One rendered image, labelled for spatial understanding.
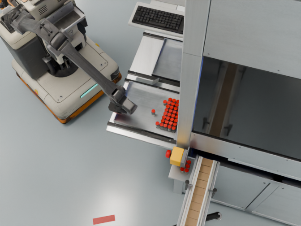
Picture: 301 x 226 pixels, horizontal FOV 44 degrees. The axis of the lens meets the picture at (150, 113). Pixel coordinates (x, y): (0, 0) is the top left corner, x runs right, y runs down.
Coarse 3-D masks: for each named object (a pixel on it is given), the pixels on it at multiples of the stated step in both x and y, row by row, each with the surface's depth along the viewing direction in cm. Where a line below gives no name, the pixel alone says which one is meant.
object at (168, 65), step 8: (168, 40) 225; (168, 48) 225; (176, 48) 225; (160, 56) 223; (168, 56) 223; (176, 56) 223; (160, 64) 221; (168, 64) 221; (176, 64) 220; (152, 72) 215; (160, 72) 219; (168, 72) 218; (176, 72) 218; (176, 80) 212
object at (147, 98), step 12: (132, 84) 215; (132, 96) 212; (144, 96) 212; (156, 96) 212; (168, 96) 212; (144, 108) 209; (156, 108) 209; (120, 120) 206; (132, 120) 206; (144, 120) 206; (156, 120) 206; (156, 132) 199; (168, 132) 202
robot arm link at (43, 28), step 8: (24, 16) 188; (32, 16) 189; (16, 24) 189; (24, 24) 180; (32, 24) 170; (40, 24) 163; (48, 24) 163; (24, 32) 193; (40, 32) 162; (48, 32) 164; (56, 32) 164; (48, 40) 163; (56, 40) 164; (64, 40) 167; (56, 48) 165
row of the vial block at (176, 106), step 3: (177, 102) 205; (177, 105) 204; (174, 108) 203; (177, 108) 205; (174, 111) 202; (174, 114) 202; (171, 117) 203; (174, 117) 202; (171, 120) 200; (171, 123) 199; (168, 126) 199; (171, 126) 199; (168, 129) 200; (171, 129) 201
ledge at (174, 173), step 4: (192, 160) 195; (192, 164) 194; (172, 168) 194; (176, 168) 194; (180, 168) 194; (192, 168) 193; (172, 172) 193; (176, 172) 193; (168, 176) 192; (172, 176) 192; (176, 176) 192; (180, 176) 192; (184, 176) 192; (188, 176) 192; (180, 180) 191; (184, 180) 191
